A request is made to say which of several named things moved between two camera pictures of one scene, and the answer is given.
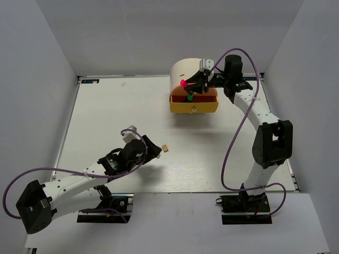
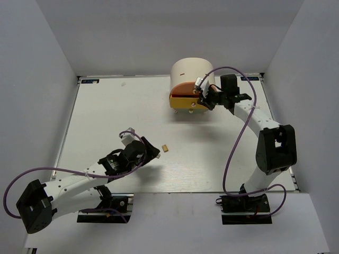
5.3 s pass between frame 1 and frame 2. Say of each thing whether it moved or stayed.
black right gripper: moved
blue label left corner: stayed
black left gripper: stayed
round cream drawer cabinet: stayed
